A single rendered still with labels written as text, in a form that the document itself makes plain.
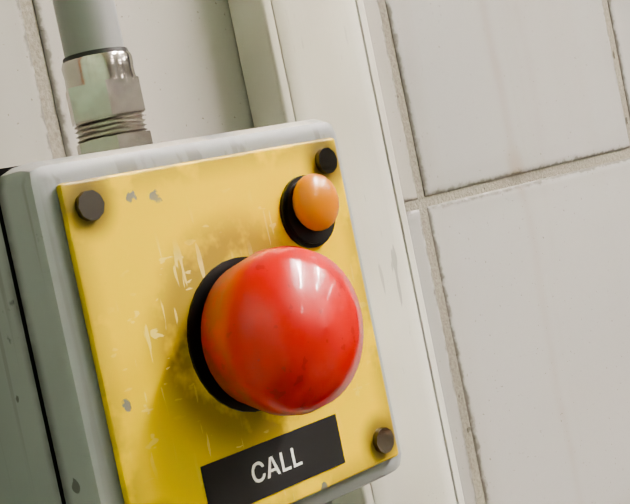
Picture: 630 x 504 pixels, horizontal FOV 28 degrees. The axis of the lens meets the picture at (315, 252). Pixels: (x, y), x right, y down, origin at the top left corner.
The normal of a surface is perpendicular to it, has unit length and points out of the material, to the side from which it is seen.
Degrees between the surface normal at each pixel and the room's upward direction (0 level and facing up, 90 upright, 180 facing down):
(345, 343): 95
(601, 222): 90
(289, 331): 89
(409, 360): 90
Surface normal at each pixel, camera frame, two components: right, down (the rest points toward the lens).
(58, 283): 0.37, -0.03
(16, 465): -0.69, 0.18
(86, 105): -0.25, 0.11
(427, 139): 0.69, -0.11
